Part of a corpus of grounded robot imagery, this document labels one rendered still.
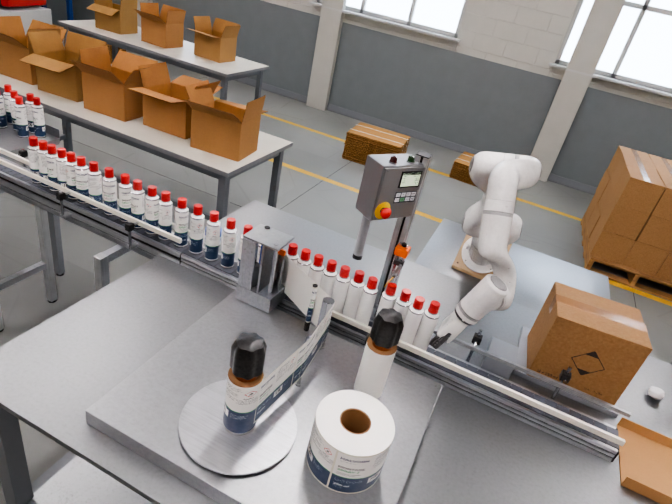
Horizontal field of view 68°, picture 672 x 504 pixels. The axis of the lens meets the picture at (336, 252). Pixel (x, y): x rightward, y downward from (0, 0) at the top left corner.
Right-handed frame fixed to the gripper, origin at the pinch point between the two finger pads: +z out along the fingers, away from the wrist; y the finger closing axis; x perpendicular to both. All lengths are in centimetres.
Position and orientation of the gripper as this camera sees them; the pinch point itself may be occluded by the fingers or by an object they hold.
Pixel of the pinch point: (436, 342)
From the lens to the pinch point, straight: 175.1
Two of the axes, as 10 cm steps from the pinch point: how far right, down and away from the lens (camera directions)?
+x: 7.7, 6.3, -0.8
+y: -4.1, 4.0, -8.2
